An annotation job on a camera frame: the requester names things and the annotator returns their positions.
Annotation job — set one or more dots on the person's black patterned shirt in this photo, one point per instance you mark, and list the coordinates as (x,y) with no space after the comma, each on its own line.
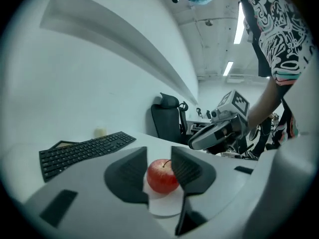
(279,29)

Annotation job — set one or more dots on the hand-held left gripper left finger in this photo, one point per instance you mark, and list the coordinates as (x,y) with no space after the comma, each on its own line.
(94,203)

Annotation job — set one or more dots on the black computer keyboard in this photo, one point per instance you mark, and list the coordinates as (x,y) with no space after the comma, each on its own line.
(84,151)

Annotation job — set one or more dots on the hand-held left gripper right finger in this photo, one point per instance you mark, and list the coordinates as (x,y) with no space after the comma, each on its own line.
(219,190)

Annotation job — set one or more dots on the red apple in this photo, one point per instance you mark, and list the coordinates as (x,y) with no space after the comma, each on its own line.
(162,178)

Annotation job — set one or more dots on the large black office chair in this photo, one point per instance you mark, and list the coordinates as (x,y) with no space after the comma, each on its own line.
(167,121)

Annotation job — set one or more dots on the white plate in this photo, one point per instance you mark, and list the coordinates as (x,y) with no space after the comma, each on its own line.
(164,205)

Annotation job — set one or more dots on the small black office chair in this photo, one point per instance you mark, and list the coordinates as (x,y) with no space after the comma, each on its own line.
(184,106)

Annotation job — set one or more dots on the ceiling light strip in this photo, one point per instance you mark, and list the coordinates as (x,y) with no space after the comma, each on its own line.
(239,24)
(228,68)

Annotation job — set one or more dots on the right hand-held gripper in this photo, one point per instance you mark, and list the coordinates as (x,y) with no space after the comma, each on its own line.
(236,103)

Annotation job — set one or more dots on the cream candle glass jar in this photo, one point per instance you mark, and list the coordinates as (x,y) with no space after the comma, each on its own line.
(100,132)

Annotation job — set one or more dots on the white square desk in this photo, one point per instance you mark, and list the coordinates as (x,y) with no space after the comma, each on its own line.
(152,142)

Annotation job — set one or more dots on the person's right forearm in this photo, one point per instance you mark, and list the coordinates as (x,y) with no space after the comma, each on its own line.
(264,103)

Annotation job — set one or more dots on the house-shaped wooden picture frame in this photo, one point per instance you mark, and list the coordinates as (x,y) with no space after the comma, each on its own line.
(63,144)

